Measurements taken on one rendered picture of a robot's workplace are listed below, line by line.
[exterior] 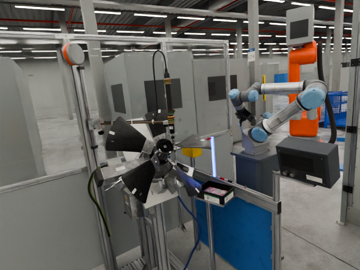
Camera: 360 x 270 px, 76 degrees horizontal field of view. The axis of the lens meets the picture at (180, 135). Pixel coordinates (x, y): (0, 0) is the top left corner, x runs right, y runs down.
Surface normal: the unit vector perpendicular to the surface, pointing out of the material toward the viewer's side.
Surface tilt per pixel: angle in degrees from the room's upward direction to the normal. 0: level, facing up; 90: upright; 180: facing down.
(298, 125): 90
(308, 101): 103
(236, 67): 90
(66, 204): 90
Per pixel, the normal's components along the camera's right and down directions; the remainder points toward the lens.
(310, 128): -0.54, 0.22
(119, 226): 0.56, 0.12
